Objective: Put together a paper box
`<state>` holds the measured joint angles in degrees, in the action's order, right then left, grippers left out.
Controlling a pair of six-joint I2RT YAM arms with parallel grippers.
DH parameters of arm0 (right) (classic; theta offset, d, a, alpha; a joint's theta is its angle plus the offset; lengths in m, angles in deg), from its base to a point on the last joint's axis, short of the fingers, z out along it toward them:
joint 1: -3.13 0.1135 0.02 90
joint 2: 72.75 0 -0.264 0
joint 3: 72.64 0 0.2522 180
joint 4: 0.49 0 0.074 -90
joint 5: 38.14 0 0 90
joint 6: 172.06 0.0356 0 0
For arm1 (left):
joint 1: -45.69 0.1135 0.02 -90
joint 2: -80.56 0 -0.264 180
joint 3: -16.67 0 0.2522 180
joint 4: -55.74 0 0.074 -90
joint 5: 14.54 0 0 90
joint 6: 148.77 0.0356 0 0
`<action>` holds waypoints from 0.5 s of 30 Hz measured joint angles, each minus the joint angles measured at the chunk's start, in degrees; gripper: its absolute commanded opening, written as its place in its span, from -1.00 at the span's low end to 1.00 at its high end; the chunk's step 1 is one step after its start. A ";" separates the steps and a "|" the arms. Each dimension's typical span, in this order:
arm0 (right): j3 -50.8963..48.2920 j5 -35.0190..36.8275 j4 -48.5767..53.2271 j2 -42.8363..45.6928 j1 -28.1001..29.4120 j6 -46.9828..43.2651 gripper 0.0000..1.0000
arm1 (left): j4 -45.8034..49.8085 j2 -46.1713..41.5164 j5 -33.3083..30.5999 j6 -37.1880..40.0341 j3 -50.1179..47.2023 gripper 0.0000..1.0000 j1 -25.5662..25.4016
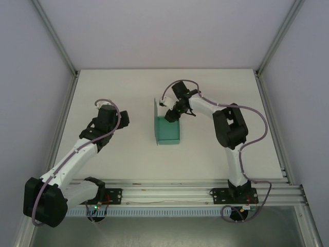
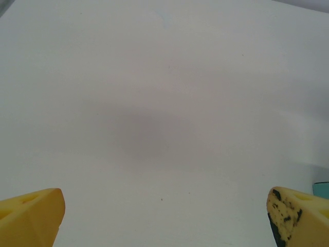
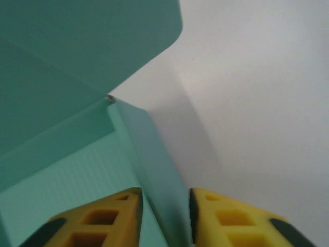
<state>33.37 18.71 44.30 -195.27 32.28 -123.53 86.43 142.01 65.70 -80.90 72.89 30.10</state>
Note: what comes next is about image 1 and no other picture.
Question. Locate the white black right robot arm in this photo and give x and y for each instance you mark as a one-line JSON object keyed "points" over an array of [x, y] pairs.
{"points": [[231, 123]]}

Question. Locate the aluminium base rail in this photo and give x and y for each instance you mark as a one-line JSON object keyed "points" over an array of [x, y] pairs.
{"points": [[167, 191]]}

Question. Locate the aluminium frame side rail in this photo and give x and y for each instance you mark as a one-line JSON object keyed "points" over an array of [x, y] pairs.
{"points": [[272, 110], [64, 110]]}

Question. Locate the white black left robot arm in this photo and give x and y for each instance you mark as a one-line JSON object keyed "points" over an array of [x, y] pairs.
{"points": [[72, 157]]}

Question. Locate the teal paper box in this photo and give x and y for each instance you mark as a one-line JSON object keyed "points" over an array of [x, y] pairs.
{"points": [[168, 131]]}

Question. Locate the aluminium frame post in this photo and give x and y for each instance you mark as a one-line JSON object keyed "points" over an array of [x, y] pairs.
{"points": [[55, 38], [280, 38]]}

